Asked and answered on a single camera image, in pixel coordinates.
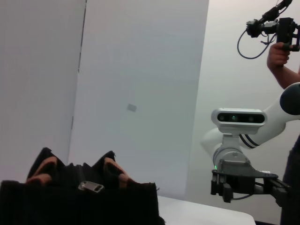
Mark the silver metal zipper pull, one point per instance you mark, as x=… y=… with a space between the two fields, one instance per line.
x=90 y=186

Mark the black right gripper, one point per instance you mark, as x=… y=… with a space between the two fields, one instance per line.
x=241 y=181

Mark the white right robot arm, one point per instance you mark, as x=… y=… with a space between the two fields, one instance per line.
x=269 y=126

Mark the person's dark trousers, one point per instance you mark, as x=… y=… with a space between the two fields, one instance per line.
x=291 y=187

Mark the person's hand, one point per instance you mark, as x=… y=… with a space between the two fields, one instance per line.
x=277 y=56

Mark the black fabric food bag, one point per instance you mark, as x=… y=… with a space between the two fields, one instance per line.
x=70 y=206

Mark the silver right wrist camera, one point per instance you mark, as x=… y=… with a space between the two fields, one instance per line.
x=239 y=118

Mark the person's forearm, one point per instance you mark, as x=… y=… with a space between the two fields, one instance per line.
x=287 y=77

